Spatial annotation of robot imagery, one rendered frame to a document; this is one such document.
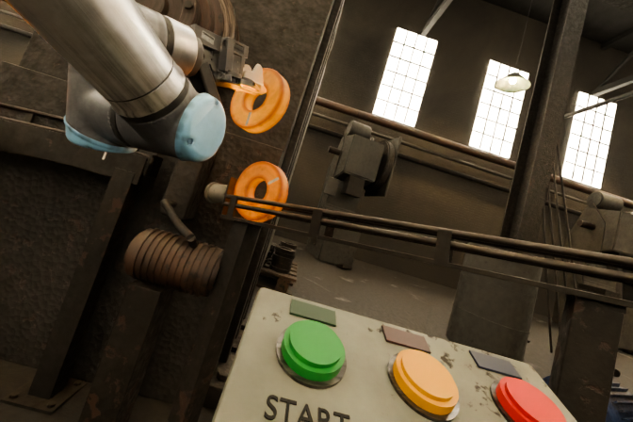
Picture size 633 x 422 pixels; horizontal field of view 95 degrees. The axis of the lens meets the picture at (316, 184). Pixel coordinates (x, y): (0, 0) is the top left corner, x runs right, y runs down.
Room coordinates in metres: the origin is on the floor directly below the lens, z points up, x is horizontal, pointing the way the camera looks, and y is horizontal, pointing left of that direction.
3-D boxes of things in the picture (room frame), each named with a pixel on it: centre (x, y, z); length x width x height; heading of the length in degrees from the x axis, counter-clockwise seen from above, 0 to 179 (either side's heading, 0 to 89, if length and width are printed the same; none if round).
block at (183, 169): (0.92, 0.39, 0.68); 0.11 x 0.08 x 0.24; 3
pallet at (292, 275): (2.86, 0.54, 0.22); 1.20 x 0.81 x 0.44; 91
